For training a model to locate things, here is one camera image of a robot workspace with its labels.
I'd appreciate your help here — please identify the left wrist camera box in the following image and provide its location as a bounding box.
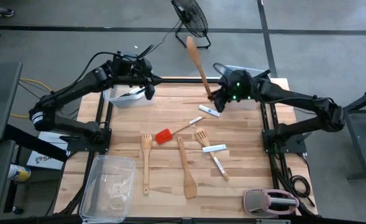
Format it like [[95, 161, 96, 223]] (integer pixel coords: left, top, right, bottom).
[[112, 50, 134, 75]]

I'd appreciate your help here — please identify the coiled black cable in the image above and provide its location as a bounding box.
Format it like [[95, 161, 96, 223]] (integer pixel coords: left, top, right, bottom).
[[286, 149, 316, 208]]

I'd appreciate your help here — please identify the wooden spoon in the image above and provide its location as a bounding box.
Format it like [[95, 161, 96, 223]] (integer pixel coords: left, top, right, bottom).
[[186, 35, 215, 100]]

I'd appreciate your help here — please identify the yellow extension cord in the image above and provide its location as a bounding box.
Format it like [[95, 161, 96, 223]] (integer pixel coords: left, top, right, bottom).
[[0, 55, 62, 119]]

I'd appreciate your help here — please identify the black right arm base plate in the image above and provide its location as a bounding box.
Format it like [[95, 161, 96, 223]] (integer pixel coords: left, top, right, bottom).
[[262, 129, 313, 154]]

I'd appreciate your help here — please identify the white printed box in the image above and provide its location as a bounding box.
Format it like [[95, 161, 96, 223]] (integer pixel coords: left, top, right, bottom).
[[25, 132, 70, 171]]

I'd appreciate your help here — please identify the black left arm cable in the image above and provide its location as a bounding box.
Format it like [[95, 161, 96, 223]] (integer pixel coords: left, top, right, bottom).
[[76, 43, 155, 82]]

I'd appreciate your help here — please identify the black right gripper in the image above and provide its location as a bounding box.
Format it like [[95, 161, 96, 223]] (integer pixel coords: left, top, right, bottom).
[[207, 70, 260, 114]]

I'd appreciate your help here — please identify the slotted wooden spatula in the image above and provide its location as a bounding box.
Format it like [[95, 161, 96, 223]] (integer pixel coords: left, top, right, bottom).
[[194, 127, 230, 182]]

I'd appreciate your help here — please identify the pink handheld grater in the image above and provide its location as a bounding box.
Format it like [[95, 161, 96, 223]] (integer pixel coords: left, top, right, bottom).
[[242, 187, 300, 219]]

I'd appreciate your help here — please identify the yellow white spray can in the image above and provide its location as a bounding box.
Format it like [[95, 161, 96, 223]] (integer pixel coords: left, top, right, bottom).
[[7, 164, 32, 183]]

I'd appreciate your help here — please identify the black fan power cable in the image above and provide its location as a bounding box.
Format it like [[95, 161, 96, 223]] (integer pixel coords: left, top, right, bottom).
[[145, 20, 182, 55]]

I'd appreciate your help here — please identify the clear plastic storage bin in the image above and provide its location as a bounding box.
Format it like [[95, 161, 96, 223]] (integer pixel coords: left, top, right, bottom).
[[213, 63, 273, 108], [103, 74, 155, 109]]

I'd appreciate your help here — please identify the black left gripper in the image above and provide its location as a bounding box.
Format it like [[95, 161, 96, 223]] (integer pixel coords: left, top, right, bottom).
[[132, 57, 165, 101]]

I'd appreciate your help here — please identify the black aluminium table frame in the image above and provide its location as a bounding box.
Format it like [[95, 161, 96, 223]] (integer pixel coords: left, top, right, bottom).
[[57, 75, 317, 218]]

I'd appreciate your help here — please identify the large clear plastic bin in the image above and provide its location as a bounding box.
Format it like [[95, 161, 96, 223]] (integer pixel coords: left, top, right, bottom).
[[78, 154, 137, 224]]

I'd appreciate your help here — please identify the black floor fan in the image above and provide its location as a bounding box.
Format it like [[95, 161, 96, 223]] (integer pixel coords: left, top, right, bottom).
[[170, 0, 212, 50]]

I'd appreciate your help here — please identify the wooden spork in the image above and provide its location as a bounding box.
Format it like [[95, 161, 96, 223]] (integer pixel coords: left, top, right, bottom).
[[140, 133, 153, 196]]

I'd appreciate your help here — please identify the dark grey flat panel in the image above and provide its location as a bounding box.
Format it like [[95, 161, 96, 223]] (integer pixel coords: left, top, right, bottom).
[[0, 61, 23, 144]]

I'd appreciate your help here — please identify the red silicone spatula wooden handle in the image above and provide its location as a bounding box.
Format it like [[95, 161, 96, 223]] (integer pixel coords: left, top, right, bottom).
[[155, 115, 207, 146]]

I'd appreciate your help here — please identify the black metal stand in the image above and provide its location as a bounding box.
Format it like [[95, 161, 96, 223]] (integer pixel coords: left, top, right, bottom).
[[337, 85, 366, 181]]

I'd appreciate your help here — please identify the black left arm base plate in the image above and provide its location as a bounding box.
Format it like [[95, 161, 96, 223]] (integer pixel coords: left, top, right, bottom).
[[59, 129, 112, 154]]

